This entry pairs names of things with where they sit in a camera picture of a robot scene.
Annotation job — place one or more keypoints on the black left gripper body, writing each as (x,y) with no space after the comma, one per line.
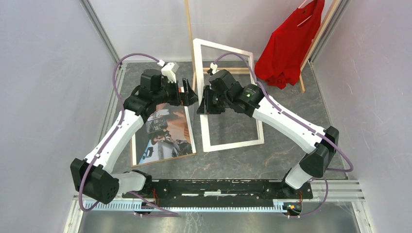
(169,93)

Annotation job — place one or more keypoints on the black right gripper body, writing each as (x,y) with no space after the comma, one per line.
(217,103)

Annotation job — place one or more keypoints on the printed photo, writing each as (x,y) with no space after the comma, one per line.
(167,135)

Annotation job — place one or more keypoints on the white wooden picture frame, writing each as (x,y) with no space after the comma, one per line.
(198,67)

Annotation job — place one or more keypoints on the brown backing board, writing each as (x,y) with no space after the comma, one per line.
(161,160)

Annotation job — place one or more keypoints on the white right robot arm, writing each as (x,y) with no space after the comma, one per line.
(319,144)

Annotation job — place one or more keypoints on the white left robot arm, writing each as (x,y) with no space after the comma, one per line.
(93,176)

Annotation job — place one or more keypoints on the red t-shirt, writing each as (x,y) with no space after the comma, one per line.
(280,62)

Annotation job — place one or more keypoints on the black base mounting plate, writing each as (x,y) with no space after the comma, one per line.
(222,193)

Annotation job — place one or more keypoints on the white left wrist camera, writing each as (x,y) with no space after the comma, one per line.
(168,70)

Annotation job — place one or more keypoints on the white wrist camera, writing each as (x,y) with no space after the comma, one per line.
(168,70)
(212,69)

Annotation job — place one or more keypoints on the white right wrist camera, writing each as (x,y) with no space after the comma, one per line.
(212,69)

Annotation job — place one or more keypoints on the aluminium rail with cable comb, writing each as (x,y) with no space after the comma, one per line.
(323,191)

